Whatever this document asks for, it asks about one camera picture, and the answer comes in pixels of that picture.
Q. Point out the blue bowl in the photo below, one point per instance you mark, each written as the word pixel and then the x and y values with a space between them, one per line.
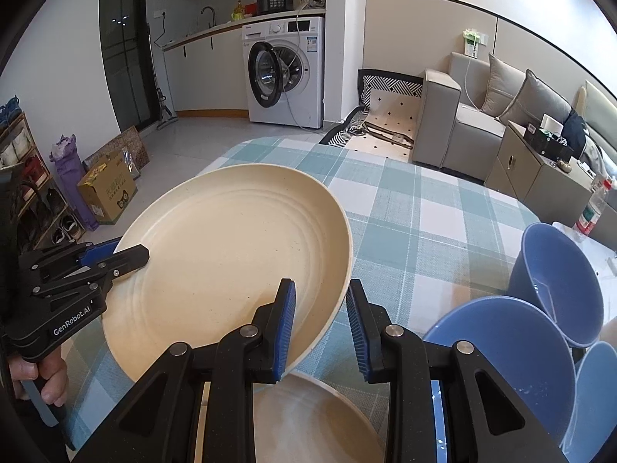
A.
pixel 506 347
pixel 597 395
pixel 564 270

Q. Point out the marble coffee table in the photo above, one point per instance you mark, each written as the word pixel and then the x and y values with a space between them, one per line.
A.
pixel 597 255

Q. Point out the grey side cabinet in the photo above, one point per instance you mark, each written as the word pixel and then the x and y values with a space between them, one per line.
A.
pixel 525 178

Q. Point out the black glass door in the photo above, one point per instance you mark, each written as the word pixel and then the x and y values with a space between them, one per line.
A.
pixel 125 43

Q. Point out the wooden shoe rack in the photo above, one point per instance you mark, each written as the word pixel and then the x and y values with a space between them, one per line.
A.
pixel 38 159

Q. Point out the grey cushion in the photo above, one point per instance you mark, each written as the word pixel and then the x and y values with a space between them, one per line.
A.
pixel 540 99
pixel 501 84

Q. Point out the black open box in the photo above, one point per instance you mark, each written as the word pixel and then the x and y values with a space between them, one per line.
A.
pixel 547 144

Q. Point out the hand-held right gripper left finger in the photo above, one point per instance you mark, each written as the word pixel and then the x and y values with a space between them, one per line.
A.
pixel 287 328

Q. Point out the person's left hand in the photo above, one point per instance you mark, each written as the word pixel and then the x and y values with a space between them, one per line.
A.
pixel 54 376

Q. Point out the purple bag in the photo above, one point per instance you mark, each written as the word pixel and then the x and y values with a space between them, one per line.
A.
pixel 72 178

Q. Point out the shoe rack with shoes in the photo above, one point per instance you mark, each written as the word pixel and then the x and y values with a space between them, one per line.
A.
pixel 12 152

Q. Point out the grey sofa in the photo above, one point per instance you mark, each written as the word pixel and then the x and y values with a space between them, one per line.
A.
pixel 443 120

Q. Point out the printed cardboard box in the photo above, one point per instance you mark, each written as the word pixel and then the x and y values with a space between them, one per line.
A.
pixel 108 190

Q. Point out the white washing machine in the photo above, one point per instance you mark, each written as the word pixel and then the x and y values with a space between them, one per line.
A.
pixel 308 58

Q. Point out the yellow oil bottle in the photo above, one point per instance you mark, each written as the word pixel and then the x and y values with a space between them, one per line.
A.
pixel 237 13

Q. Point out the teal checked tablecloth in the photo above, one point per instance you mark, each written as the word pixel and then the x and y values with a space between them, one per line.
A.
pixel 434 212

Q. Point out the bed with padded headboard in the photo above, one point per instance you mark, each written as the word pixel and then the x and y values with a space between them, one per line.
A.
pixel 602 106

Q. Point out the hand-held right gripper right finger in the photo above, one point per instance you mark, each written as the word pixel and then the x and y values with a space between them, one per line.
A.
pixel 359 328

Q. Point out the white kitchen base cabinet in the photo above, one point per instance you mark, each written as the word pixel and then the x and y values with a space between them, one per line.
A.
pixel 207 72

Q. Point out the black pressure cooker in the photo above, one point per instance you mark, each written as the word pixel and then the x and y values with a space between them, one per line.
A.
pixel 274 0

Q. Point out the black kitchen faucet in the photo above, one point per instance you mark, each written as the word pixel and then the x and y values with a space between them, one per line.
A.
pixel 212 17

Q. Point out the dark jacket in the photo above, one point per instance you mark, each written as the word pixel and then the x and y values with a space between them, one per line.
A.
pixel 574 130

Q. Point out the white wall socket panel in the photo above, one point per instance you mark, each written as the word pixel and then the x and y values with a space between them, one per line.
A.
pixel 472 46

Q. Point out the cream plate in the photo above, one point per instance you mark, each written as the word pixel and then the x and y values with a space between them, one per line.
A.
pixel 217 260
pixel 313 424

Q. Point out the clear water bottle red label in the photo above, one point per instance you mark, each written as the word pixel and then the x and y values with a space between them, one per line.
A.
pixel 590 214

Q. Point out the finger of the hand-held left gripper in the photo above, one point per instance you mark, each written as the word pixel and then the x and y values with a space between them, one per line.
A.
pixel 127 259
pixel 99 252

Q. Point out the upright floor mop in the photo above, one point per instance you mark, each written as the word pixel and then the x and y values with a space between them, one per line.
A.
pixel 163 111

